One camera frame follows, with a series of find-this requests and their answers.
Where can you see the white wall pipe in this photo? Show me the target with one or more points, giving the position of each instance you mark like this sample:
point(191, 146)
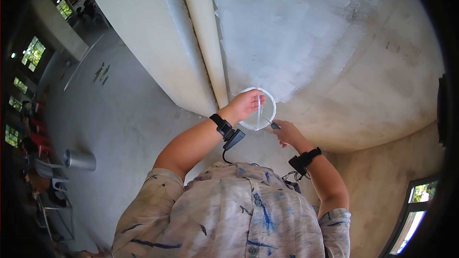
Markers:
point(206, 39)

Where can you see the person's left thumb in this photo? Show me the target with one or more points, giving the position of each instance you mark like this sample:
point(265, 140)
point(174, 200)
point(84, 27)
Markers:
point(259, 101)

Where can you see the person's left fingers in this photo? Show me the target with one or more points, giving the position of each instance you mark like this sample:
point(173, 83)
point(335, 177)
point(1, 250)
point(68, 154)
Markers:
point(249, 92)

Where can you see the dark-framed window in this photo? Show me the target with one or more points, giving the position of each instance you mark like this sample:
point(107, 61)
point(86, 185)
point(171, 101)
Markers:
point(412, 215)

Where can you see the group of green sticks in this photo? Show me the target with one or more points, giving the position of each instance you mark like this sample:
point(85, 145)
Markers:
point(101, 73)

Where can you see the grey plastic chair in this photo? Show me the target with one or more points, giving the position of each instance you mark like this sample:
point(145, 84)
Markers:
point(52, 173)

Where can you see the black wrist band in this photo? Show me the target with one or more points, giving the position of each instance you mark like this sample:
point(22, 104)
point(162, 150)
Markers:
point(304, 160)
point(229, 132)

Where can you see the white plastic bucket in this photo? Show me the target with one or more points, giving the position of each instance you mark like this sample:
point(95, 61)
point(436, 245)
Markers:
point(265, 113)

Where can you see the grey metal cylinder can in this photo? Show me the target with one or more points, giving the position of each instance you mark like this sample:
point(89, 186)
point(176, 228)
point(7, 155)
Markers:
point(80, 159)

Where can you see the metal frame table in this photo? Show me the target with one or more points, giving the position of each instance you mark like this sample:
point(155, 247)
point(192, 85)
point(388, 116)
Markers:
point(57, 218)

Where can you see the person's body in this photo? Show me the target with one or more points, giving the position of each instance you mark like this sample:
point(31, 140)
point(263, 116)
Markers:
point(229, 218)

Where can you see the person's right fingers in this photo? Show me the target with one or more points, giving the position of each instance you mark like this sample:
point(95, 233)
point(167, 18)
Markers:
point(280, 136)

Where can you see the large barred window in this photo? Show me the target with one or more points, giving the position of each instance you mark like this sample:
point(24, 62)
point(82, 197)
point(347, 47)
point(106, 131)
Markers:
point(33, 53)

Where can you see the person's left hand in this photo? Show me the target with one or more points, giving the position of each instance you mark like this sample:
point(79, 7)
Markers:
point(242, 105)

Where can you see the person's right hand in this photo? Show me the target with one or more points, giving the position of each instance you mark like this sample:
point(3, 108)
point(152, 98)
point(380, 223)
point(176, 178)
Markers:
point(289, 134)

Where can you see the small barred window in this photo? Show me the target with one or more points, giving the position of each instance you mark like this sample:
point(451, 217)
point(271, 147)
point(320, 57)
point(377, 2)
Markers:
point(64, 9)

